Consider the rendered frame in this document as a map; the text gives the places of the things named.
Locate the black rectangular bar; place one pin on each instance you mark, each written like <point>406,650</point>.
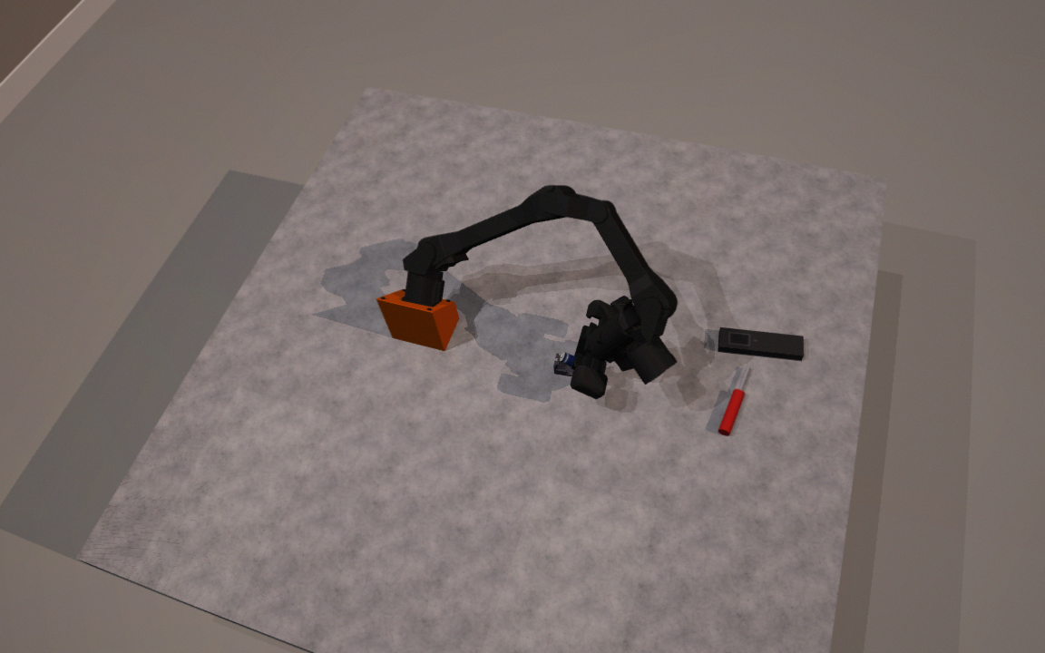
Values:
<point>756,343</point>

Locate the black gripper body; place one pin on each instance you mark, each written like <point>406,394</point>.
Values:
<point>589,378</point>

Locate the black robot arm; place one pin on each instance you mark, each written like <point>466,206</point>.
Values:
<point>638,326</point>

